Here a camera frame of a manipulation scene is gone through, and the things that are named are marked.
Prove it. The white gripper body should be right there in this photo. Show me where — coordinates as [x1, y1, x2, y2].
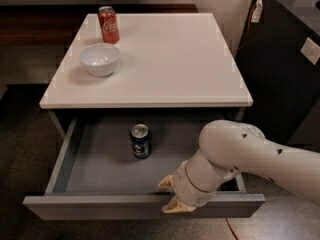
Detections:
[173, 150, 239, 207]

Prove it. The grey drawer cabinet white top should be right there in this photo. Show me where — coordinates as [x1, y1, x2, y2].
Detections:
[38, 12, 254, 142]

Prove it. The white wall outlet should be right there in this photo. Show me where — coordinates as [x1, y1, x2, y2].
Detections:
[301, 38, 320, 65]

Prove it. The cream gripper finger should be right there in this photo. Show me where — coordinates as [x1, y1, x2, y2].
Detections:
[161, 196, 196, 214]
[157, 175, 174, 192]

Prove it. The white cable tag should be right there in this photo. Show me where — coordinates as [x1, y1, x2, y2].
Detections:
[251, 0, 263, 23]

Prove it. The grey top drawer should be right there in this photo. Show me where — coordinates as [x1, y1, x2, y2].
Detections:
[23, 109, 265, 220]

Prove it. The dark wooden bench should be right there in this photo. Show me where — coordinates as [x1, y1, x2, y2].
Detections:
[0, 3, 200, 47]

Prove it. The dark blue pepsi can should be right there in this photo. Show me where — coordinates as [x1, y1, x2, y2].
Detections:
[130, 124, 150, 159]

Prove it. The white bowl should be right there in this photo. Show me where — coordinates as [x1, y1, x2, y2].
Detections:
[79, 43, 120, 77]

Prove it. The black cabinet on right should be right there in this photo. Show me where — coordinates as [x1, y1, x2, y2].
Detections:
[236, 0, 320, 152]

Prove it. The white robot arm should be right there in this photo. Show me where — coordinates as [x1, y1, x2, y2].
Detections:
[158, 120, 320, 214]

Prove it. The red coca-cola can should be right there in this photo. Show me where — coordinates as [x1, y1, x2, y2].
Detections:
[98, 6, 120, 44]

